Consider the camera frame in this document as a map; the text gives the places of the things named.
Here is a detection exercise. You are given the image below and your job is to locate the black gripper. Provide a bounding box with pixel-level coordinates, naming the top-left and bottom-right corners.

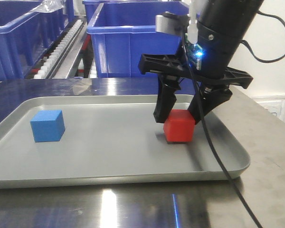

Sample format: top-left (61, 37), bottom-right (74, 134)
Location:
top-left (138, 54), bottom-right (253, 124)

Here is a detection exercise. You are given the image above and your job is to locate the red foam cube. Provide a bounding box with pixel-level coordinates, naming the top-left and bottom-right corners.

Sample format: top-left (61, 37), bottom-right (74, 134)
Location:
top-left (163, 109), bottom-right (195, 143)

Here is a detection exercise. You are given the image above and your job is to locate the blue foam cube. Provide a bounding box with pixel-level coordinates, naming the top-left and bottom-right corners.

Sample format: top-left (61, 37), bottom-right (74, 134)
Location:
top-left (30, 110), bottom-right (65, 143)

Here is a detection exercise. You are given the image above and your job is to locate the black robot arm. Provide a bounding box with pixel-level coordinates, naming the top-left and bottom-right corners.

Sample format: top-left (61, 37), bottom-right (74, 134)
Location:
top-left (138, 0), bottom-right (262, 123)

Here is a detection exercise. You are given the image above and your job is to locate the blue bin upper right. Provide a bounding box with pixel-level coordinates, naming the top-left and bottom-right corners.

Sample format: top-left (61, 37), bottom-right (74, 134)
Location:
top-left (87, 6), bottom-right (180, 78)

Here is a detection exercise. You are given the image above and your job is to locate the blue bin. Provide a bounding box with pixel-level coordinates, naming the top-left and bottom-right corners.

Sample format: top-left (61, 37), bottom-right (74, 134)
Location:
top-left (83, 0), bottom-right (189, 21)
top-left (87, 6), bottom-right (180, 78)
top-left (0, 0), bottom-right (75, 81)

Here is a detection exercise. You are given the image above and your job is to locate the grey metal tray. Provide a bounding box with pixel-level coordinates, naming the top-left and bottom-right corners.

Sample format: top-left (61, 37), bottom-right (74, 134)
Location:
top-left (0, 94), bottom-right (251, 190)

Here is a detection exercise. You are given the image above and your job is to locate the blue bin behind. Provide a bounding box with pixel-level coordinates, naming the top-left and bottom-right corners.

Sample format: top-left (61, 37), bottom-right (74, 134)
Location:
top-left (83, 0), bottom-right (189, 21)

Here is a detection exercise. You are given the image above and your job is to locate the clear plastic sheet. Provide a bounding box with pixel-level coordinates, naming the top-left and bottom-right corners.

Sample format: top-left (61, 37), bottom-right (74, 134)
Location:
top-left (31, 0), bottom-right (64, 13)

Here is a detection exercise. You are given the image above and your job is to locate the blue bin upper left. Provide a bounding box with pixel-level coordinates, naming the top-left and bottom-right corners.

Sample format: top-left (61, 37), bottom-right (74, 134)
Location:
top-left (0, 0), bottom-right (75, 81)

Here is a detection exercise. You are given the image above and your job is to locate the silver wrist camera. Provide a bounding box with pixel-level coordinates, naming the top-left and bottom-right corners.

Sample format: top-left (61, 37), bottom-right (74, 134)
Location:
top-left (155, 11), bottom-right (190, 37)

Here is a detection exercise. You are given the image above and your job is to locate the black cable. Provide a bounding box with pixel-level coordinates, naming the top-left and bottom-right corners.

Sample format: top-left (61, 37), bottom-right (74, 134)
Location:
top-left (180, 11), bottom-right (285, 228)

